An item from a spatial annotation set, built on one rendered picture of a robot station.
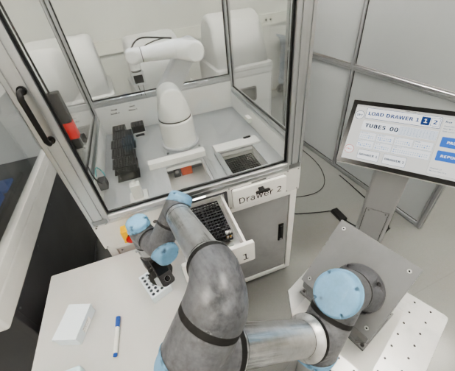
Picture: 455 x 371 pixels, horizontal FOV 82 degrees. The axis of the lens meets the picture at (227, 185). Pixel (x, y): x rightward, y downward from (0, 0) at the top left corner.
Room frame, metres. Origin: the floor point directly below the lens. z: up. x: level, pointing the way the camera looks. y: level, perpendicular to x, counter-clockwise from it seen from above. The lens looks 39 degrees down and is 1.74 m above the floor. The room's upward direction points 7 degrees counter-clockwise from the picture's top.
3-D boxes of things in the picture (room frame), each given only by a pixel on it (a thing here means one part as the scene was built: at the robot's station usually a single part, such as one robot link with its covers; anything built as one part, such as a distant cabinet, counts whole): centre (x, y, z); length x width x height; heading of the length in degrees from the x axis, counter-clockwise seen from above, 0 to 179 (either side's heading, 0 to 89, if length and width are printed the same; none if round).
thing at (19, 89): (0.78, 0.56, 1.45); 0.05 x 0.03 x 0.19; 15
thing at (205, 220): (0.80, 0.12, 0.87); 0.22 x 0.18 x 0.06; 15
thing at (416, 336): (0.39, -0.39, 0.70); 0.45 x 0.44 x 0.12; 39
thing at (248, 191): (0.99, -0.16, 0.87); 0.29 x 0.02 x 0.11; 105
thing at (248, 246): (0.61, 0.06, 0.87); 0.29 x 0.02 x 0.11; 105
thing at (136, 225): (0.59, 0.30, 1.11); 0.09 x 0.08 x 0.11; 43
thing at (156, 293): (0.60, 0.34, 0.78); 0.12 x 0.08 x 0.04; 36
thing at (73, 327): (0.47, 0.62, 0.79); 0.13 x 0.09 x 0.05; 175
